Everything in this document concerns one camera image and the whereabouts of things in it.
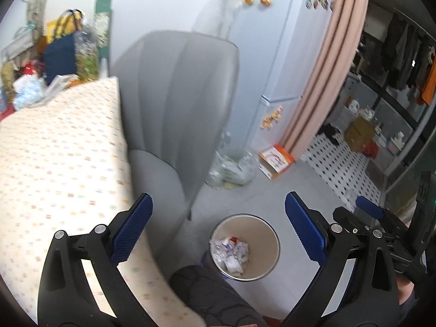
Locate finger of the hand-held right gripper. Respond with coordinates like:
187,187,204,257
332,206,379,235
355,196,385,219

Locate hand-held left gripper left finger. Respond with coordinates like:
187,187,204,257
37,192,157,327

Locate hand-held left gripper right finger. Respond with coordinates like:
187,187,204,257
279,191,399,327

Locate round beige trash bin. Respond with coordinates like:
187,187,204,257
203,214,280,281

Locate clear plastic packaging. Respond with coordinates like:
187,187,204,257
210,238,229,263

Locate person's right forearm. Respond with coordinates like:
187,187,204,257
397,272,433,327

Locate red bag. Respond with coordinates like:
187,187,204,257
363,141,379,159

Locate orange white box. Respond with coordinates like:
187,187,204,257
258,144,295,180

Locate brown cardboard box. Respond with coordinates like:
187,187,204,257
343,116,377,153

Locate clear plastic bag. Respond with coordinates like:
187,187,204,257
206,133,259,189

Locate person's leg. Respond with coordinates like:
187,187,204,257
168,265,270,327

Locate yellow flower magnet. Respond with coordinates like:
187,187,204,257
261,105,284,131

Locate orange hanging garment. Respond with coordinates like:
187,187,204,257
417,70,436,106

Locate grey upholstered chair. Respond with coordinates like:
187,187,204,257
111,30,240,270

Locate pink curtain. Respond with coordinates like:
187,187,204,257
279,0,372,162

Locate grey towel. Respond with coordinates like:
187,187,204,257
37,73,80,104

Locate dark hanging clothes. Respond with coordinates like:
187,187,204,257
380,12,436,91

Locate blue tissue box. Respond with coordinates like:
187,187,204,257
12,74,48,111

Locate large herbal tea bottle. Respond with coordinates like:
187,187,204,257
73,24,101,82

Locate white fridge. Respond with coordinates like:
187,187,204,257
218,0,338,164

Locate navy lunch bag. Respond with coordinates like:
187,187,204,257
43,8,84,86

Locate red bottle cap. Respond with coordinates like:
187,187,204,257
22,59,40,75

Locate green box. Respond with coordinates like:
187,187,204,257
93,0,114,77

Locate yellow snack pouch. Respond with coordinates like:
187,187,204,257
46,19,74,43

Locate white tote bag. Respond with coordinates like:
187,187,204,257
192,0,246,40

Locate tall printed paper carton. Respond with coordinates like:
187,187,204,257
25,0,48,29

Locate black wire basket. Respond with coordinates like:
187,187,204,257
0,24,40,62

